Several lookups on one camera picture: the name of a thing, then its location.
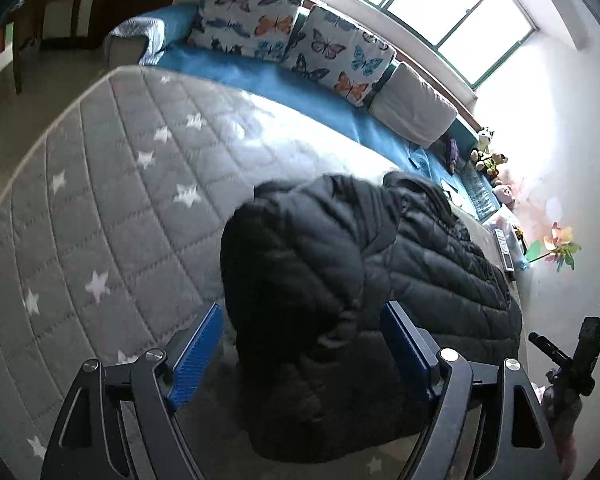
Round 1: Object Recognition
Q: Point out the pink plush toy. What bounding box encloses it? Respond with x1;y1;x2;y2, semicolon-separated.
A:
494;181;517;207

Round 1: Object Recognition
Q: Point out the green framed window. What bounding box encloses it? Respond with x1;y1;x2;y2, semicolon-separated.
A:
309;0;539;89

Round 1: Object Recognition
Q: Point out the white keyboard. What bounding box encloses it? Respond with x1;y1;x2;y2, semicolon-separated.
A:
494;227;517;282

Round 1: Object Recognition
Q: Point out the white and blue folded blanket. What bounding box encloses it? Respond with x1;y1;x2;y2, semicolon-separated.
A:
104;14;167;67

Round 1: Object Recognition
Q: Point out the butterfly print pillow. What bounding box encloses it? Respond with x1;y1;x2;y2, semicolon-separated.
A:
186;0;304;64
281;5;397;109

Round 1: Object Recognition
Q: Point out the plain white pillow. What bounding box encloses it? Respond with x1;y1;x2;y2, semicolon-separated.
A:
369;62;459;149

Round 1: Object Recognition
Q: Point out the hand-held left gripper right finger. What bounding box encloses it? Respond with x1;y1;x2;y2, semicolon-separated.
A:
380;301;563;480

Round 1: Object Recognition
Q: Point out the colourful pinwheel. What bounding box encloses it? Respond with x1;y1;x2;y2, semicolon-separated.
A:
524;221;582;274

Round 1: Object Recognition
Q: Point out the wooden table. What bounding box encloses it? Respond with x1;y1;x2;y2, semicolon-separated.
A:
0;0;89;99

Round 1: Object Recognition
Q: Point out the clear plastic bag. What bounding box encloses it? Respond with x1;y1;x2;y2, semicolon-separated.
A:
484;209;532;272

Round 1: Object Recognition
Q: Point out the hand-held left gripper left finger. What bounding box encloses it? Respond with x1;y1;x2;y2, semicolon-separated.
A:
40;302;226;480

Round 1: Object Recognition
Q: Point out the purple folded umbrella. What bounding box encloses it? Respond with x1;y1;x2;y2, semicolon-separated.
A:
444;136;464;172

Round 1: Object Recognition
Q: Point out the black puffer jacket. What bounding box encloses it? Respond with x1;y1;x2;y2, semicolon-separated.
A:
220;170;524;463

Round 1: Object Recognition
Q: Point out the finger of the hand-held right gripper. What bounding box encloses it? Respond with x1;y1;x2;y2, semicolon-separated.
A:
528;331;572;369

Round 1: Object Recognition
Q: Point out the grey star quilted mattress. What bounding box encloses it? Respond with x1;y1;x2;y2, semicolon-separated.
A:
0;64;528;480

